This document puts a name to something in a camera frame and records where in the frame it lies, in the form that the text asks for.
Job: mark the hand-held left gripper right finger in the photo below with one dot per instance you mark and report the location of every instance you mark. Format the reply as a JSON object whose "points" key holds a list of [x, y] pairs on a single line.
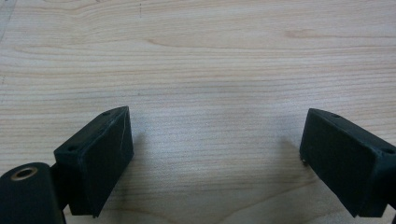
{"points": [[345, 161]]}

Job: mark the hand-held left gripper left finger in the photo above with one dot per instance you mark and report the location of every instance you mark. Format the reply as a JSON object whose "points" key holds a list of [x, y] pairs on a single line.
{"points": [[96, 161]]}

